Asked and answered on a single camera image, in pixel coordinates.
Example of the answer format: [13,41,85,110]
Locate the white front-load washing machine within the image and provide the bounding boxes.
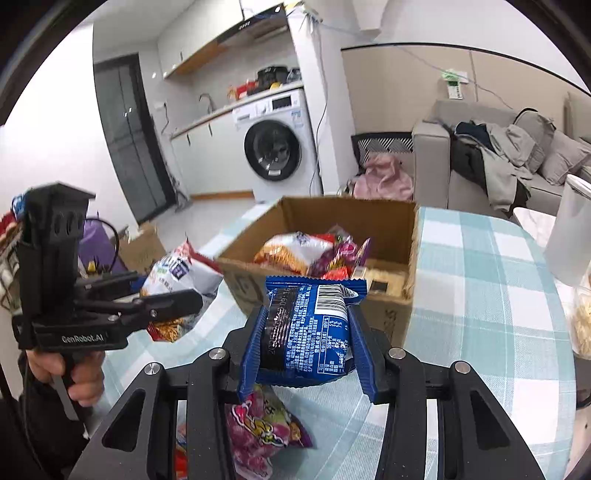
[232,88,324,202]

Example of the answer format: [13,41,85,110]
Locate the brown cardboard box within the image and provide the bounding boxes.
[216,196,419,347]

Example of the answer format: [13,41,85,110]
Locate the blue cookie packet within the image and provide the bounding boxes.
[257,276,367,388]

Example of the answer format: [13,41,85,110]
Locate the clear bag of chips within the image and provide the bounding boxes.
[571,287,591,360]

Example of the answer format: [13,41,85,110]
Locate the person's left hand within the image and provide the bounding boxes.
[26,350,105,407]

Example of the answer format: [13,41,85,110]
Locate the orange white noodle snack bag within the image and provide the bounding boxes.
[139,239,223,343]

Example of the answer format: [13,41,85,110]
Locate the teal plaid tablecloth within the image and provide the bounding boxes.
[98,202,578,480]

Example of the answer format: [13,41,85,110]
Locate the black cable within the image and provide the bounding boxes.
[85,217,122,273]

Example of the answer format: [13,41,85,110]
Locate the orange red snack bag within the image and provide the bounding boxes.
[174,422,188,480]

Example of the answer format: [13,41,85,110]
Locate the purple plastic bag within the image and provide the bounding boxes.
[78,217,127,274]

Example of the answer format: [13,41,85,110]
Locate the purple grape candy bag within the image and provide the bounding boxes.
[225,384,314,479]

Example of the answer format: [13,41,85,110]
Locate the black patterned chair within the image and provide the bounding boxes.
[351,132,415,177]

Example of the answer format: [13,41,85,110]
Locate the dark glass door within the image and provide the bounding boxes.
[94,54,175,224]

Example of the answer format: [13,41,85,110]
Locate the small cardboard box on floor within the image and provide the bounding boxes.
[119,222,166,274]

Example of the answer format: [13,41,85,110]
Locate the pile of grey clothes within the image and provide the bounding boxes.
[451,121,538,218]

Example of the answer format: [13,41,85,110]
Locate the pink cloth bundle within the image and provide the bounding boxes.
[353,152,414,201]

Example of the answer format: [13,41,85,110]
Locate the red white snack bag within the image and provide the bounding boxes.
[253,232,334,275]

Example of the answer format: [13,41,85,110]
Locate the white kitchen counter cabinets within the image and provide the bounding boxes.
[171,81,304,199]

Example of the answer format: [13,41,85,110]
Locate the grey sofa cushion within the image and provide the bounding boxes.
[539,131,590,185]

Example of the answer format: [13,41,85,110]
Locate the black range hood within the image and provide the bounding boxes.
[216,4,287,48]

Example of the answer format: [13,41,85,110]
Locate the purple snack bag in box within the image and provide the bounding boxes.
[308,225,372,280]

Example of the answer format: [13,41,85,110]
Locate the white cylindrical kettle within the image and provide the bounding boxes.
[544,174,591,286]

